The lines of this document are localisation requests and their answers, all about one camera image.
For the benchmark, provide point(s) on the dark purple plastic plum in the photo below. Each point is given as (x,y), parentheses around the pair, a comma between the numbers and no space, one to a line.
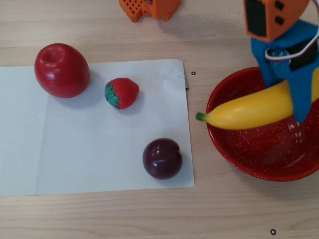
(162,159)

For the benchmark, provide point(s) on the red speckled bowl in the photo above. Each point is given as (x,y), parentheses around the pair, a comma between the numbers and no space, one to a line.
(249,149)

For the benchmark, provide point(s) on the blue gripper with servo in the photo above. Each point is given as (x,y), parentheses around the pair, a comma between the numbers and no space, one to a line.
(274,70)

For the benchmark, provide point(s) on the orange robot base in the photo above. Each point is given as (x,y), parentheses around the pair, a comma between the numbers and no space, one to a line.
(159,8)

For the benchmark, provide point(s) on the red plastic apple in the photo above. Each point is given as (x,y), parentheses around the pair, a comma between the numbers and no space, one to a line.
(62,72)

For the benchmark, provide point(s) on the yellow plastic banana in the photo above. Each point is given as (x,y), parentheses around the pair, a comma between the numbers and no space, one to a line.
(249,109)

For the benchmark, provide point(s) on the white paper sheet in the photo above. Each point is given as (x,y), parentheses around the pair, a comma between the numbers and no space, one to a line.
(99,149)

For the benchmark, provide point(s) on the red plastic strawberry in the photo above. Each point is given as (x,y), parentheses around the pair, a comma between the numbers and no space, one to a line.
(124,93)

